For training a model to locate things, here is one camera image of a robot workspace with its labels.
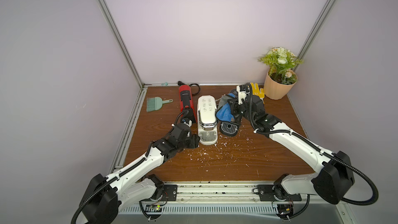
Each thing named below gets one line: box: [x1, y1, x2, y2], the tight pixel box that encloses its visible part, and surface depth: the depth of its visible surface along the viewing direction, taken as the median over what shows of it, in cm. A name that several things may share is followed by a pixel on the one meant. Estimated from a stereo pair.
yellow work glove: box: [249, 82, 265, 105], surface depth 119 cm
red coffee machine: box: [178, 84, 197, 124], surface depth 89 cm
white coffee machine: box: [196, 94, 219, 146], surface depth 81 cm
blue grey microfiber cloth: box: [216, 92, 236, 123], surface depth 77 cm
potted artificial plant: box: [257, 46, 304, 101], surface depth 102 cm
